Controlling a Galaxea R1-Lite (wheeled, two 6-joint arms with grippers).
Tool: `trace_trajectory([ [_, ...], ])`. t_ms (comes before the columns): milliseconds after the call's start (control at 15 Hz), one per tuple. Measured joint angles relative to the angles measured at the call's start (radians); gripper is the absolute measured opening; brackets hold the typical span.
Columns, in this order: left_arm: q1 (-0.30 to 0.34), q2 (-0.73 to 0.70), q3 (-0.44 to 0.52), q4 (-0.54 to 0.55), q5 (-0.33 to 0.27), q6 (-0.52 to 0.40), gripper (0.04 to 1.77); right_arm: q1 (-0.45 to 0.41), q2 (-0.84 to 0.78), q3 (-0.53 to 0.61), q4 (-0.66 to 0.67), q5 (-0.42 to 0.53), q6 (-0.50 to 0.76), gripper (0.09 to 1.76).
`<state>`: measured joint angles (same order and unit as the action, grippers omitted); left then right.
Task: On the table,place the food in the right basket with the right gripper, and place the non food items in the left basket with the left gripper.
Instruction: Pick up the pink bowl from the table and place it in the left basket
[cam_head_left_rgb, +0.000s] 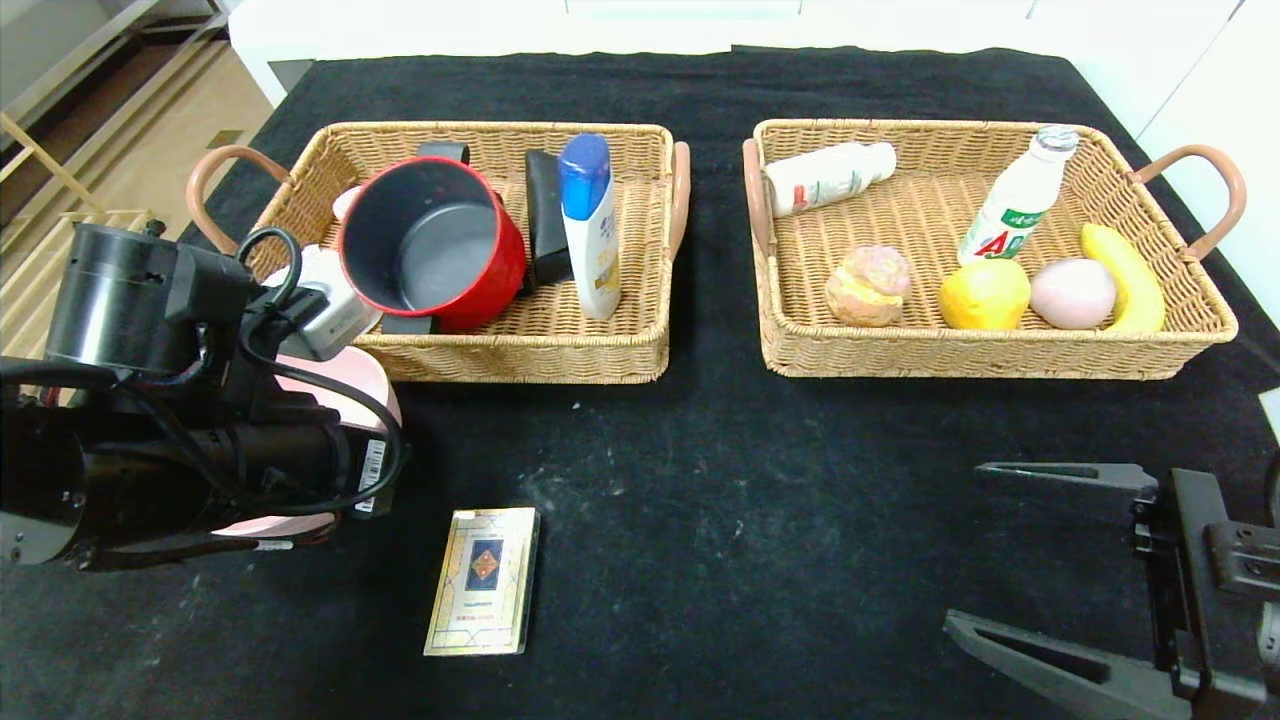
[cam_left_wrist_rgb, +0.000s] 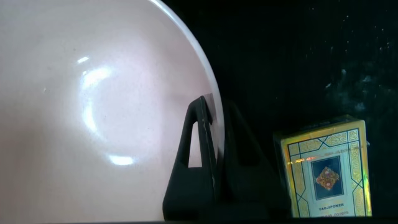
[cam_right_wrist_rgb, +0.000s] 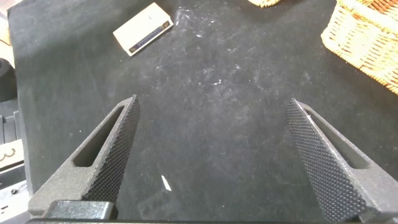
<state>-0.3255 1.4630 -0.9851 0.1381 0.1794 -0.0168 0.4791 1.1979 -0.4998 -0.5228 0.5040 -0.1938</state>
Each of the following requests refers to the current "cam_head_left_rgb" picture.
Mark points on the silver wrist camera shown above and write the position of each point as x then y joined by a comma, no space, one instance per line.
335,310
1272,415

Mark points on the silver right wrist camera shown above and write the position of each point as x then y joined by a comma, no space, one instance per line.
1272,415

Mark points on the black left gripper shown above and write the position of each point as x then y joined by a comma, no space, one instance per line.
372,472

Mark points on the white cabinet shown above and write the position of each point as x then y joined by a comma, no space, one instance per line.
1200,100

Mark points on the gold bordered card box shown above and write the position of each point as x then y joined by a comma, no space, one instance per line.
482,585

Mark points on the small pink lotion bottle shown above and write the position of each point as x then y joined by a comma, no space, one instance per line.
345,203

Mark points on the pale pink toy egg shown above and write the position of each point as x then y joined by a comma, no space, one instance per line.
1070,295

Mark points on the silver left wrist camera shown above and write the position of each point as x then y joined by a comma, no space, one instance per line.
335,310

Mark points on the dark table cloth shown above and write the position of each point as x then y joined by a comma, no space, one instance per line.
750,520

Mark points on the pink bowl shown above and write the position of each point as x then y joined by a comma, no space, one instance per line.
360,385

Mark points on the white milk bottle silver cap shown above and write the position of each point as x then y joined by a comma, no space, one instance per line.
1015,205

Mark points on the grey metal shelf frame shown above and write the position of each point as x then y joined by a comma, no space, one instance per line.
50,40

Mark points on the white table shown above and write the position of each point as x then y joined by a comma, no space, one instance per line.
290,30

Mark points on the beige metal rack on wheels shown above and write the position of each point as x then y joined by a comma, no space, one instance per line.
52,166

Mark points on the toy cream puff bun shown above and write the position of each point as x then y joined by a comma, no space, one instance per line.
868,287

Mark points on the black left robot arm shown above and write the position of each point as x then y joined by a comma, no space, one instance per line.
110,300

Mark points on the yellow lemon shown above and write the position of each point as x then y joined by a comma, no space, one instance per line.
985,293

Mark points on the black soft pouch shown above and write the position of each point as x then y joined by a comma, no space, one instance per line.
545,220

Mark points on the white bottle blue cap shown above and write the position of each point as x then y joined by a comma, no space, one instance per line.
590,240

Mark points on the yellow toy banana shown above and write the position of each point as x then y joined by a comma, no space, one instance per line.
1135,290

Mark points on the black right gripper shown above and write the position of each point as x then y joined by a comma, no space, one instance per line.
1168,575

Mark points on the white bottle red green label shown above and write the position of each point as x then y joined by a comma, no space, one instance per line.
825,178

